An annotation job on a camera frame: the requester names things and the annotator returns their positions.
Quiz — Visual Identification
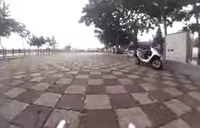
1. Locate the thin tree trunk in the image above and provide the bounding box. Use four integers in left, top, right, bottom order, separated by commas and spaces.
195, 14, 200, 66

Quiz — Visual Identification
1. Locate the robot's own part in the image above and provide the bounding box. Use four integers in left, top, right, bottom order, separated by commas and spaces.
127, 122, 137, 128
56, 119, 67, 128

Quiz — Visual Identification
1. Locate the chequered grey brown paving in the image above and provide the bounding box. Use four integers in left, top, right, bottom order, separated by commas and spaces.
0, 51, 200, 128

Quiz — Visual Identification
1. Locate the white scooter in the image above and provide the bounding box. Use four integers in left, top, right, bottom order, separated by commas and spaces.
133, 46, 164, 71

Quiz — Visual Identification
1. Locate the large dark tree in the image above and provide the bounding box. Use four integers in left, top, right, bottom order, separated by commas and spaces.
78, 0, 200, 55

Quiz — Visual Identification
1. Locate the row of trees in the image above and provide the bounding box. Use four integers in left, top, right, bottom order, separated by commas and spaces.
0, 0, 60, 56

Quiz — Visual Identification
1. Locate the wooden railing fence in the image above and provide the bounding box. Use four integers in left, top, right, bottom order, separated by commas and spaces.
0, 47, 61, 63

